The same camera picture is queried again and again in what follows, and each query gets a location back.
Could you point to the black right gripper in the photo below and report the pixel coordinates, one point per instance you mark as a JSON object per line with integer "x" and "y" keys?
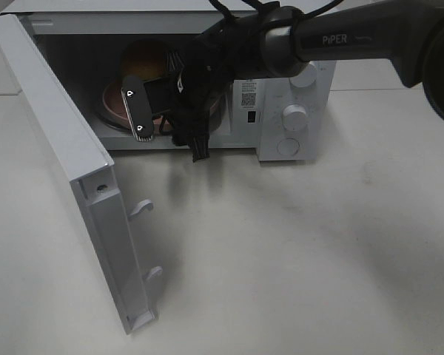
{"x": 209, "y": 64}

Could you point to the burger with lettuce and cheese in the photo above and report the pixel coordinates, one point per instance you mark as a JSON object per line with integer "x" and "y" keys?
{"x": 146, "y": 59}

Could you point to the pink round plate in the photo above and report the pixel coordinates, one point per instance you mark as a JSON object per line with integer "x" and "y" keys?
{"x": 112, "y": 110}

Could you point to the white microwave oven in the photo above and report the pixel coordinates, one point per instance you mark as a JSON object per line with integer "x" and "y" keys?
{"x": 64, "y": 53}

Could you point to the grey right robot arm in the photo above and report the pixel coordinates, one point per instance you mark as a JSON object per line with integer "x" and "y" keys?
{"x": 278, "y": 41}

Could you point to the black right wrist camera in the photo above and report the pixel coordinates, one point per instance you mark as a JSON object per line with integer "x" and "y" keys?
{"x": 138, "y": 110}

